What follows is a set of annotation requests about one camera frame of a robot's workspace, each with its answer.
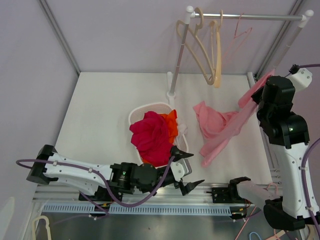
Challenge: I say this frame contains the magenta t shirt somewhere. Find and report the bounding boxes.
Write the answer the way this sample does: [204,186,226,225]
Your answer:
[129,111,179,168]

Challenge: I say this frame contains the orange t shirt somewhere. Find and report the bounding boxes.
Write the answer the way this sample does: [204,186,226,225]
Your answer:
[142,109,180,165]

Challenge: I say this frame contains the pink garment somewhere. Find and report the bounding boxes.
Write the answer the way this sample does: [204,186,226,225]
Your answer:
[193,69,276,168]

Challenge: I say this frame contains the beige hanger of white shirt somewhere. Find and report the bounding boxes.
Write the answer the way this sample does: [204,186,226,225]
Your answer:
[173,6,217,86]

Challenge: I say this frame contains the pink hanger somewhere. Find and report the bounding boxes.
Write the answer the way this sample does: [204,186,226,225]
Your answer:
[222,12,253,65]
[234,182,281,240]

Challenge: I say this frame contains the beige hanger of orange shirt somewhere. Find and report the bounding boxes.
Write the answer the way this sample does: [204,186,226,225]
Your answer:
[209,9,223,88]

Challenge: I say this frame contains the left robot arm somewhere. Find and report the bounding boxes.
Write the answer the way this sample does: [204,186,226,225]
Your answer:
[26,145,202,201]

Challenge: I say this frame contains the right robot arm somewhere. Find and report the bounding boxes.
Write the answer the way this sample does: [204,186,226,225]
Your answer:
[227,76,320,231]

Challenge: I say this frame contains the pink hanger on floor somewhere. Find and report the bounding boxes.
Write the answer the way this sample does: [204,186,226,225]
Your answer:
[234,182,281,240]

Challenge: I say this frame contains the blue hanger on floor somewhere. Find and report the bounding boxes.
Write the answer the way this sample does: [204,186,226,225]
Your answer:
[248,231,262,240]

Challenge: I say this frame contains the beige hanger on floor right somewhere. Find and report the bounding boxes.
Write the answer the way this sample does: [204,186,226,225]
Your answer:
[268,225,320,240]

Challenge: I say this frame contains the beige hanger on floor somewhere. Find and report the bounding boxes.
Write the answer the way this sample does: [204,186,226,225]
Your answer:
[32,215,53,240]
[268,225,320,240]

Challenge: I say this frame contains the beige hanger on floor left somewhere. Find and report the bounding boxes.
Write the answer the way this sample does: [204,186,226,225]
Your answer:
[32,215,53,240]

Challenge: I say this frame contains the metal clothes rack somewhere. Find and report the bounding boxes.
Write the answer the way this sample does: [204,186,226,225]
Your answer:
[166,10,314,105]

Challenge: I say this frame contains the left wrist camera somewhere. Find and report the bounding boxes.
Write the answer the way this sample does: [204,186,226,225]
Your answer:
[170,158,192,182]

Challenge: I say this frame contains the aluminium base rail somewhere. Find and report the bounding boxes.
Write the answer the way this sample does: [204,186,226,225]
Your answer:
[31,178,306,216]

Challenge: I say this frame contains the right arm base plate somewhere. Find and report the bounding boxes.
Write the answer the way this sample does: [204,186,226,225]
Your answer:
[207,186,251,221]

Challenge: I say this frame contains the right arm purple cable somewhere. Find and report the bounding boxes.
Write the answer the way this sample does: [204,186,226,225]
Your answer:
[234,63,320,226]

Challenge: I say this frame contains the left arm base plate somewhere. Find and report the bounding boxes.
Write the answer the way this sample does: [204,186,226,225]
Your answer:
[77,192,116,217]

